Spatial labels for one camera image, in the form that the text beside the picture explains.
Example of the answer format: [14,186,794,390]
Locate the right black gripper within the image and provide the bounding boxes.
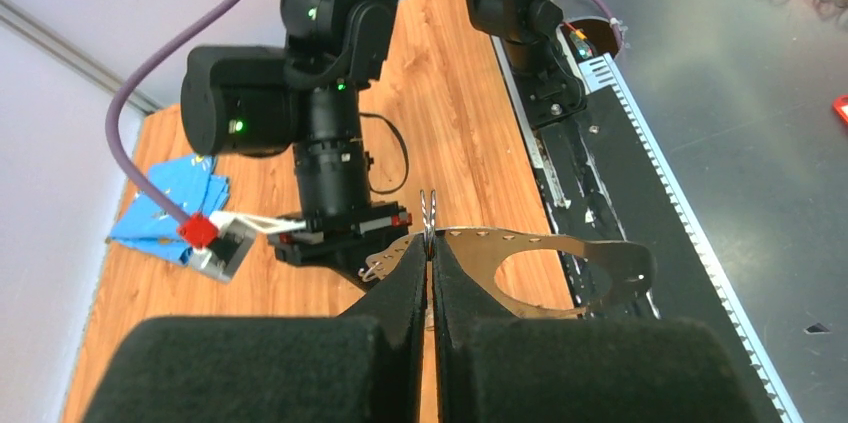
[267,202,410,291]

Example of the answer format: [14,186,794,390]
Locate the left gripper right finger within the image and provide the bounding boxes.
[431,233,756,422]

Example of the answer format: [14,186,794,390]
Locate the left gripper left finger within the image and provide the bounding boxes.
[83,235,427,422]

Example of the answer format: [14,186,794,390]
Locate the metal split keyring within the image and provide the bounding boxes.
[420,190,436,260]

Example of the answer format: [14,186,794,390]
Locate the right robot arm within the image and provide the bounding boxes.
[178,0,412,289]

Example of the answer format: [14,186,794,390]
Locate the folded blue cloth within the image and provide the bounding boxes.
[107,153,232,268]

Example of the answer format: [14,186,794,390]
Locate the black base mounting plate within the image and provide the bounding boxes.
[493,41,783,422]

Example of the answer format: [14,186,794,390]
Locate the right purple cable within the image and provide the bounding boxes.
[105,0,289,250]

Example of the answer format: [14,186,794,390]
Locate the white slotted cable duct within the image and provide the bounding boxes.
[577,54,802,422]

